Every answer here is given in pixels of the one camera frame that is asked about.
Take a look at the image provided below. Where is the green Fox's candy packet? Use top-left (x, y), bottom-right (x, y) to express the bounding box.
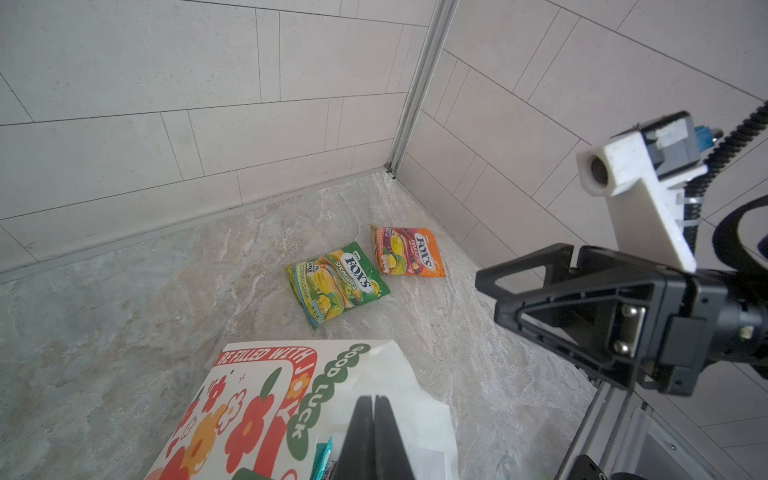
top-left (285, 242), bottom-right (391, 329)

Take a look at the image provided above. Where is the orange Fox's candy packet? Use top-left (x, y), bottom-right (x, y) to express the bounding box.
top-left (371, 225), bottom-right (446, 278)

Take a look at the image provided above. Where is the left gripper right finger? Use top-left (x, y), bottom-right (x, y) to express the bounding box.
top-left (373, 396), bottom-right (415, 480)

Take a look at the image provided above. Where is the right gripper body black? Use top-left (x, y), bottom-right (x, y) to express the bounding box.
top-left (575, 244), bottom-right (768, 397)

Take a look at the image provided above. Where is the teal snack packet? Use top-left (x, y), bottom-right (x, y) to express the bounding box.
top-left (310, 438), bottom-right (333, 480)

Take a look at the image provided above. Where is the white floral paper bag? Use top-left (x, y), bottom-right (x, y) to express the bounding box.
top-left (147, 340), bottom-right (459, 479)

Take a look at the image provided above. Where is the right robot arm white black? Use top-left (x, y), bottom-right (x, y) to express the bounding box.
top-left (475, 106), bottom-right (767, 396)

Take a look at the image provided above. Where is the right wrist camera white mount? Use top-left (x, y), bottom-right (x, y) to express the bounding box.
top-left (577, 111), bottom-right (724, 273)

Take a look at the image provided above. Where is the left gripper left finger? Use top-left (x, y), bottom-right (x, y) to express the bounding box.
top-left (332, 396), bottom-right (375, 480)

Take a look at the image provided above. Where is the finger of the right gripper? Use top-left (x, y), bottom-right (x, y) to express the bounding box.
top-left (475, 243), bottom-right (579, 298)
top-left (493, 282), bottom-right (654, 389)

